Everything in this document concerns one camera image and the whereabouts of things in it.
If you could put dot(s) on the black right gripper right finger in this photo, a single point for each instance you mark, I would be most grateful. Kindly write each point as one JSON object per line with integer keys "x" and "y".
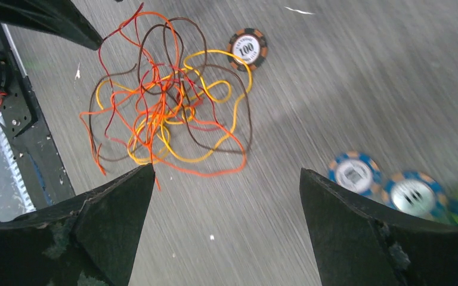
{"x": 357, "y": 241}

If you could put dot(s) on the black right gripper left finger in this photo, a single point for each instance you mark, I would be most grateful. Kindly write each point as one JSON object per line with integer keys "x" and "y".
{"x": 89, "y": 239}

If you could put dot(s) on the brown round token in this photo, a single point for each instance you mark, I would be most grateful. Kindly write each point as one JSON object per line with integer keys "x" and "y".
{"x": 250, "y": 47}

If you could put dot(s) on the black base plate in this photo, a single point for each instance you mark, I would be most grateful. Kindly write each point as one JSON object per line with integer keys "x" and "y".
{"x": 28, "y": 144}

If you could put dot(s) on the round token lower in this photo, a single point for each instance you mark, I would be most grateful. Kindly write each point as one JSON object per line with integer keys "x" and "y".
{"x": 357, "y": 172}

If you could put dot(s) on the round token middle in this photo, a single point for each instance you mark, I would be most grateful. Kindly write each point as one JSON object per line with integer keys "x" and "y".
{"x": 417, "y": 194}

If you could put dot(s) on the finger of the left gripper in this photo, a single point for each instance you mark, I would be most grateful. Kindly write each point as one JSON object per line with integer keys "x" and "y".
{"x": 57, "y": 17}

